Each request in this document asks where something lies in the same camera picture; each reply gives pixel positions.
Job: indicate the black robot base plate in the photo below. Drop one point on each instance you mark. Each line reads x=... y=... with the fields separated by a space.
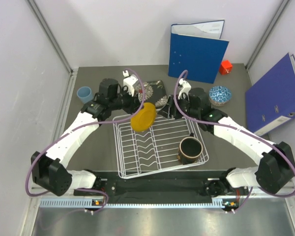
x=205 y=183

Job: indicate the white wire dish rack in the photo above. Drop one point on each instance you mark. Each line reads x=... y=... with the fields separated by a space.
x=155 y=150

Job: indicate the slotted cable duct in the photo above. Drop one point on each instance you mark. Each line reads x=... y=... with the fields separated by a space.
x=95 y=203

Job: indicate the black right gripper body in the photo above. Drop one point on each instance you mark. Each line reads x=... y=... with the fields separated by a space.
x=186 y=108

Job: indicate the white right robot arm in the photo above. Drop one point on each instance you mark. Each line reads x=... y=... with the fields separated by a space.
x=275 y=165

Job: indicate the small orange object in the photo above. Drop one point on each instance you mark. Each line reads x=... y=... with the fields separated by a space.
x=225 y=67

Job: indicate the dark brown mug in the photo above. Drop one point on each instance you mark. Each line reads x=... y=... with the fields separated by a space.
x=189 y=150

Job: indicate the yellow plate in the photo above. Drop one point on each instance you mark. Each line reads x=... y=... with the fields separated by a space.
x=144 y=119

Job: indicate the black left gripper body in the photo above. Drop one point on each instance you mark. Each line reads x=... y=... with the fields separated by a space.
x=125 y=101

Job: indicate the purple leaning binder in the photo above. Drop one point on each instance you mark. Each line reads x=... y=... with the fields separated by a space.
x=270 y=102

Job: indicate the brown floral patterned bowl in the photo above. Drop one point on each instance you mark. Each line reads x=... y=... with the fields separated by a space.
x=218 y=103

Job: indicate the blue standing binder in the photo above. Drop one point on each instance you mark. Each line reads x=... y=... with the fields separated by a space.
x=197 y=48

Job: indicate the blue patterned bowl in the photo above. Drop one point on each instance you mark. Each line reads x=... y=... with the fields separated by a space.
x=220 y=94

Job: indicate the light blue cup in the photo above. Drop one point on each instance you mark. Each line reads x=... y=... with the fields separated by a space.
x=85 y=94

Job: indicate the black square plate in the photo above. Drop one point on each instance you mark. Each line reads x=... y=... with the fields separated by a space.
x=155 y=93

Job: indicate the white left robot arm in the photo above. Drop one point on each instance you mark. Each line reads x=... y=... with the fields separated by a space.
x=49 y=167

